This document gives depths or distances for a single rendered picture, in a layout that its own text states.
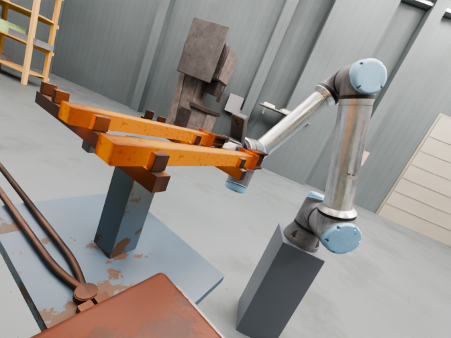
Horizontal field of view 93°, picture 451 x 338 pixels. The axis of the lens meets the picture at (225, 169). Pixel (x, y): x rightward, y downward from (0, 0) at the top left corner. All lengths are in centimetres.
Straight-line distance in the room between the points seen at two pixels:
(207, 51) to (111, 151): 565
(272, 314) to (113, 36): 880
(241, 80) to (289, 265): 652
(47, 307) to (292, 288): 106
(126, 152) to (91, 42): 932
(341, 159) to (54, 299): 88
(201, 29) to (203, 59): 68
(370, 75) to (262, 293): 108
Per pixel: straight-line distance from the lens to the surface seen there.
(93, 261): 49
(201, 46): 595
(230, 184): 84
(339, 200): 96
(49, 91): 48
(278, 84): 724
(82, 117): 33
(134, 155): 23
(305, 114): 98
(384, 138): 803
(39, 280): 46
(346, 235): 99
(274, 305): 135
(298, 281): 126
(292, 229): 119
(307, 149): 669
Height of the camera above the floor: 106
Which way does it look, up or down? 13 degrees down
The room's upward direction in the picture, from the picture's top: 23 degrees clockwise
